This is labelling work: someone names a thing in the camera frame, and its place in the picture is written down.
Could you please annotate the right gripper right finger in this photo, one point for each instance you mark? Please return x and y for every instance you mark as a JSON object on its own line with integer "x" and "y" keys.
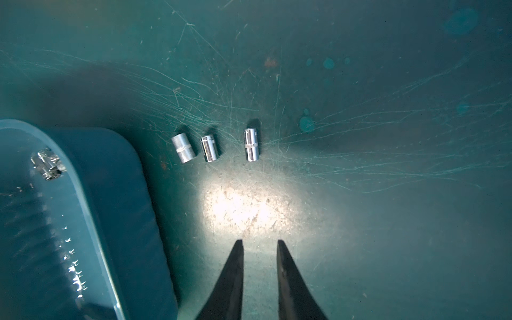
{"x": 295, "y": 300}

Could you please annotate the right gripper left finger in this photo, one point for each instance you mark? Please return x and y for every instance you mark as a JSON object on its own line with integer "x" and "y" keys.
{"x": 226, "y": 299}

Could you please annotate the clear plastic storage box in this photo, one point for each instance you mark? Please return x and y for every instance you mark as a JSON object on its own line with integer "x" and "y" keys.
{"x": 85, "y": 245}

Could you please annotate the green table mat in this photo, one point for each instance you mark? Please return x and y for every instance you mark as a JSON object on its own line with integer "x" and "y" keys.
{"x": 384, "y": 132}

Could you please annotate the pile of chrome sockets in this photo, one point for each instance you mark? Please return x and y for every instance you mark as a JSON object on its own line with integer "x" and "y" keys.
{"x": 47, "y": 164}

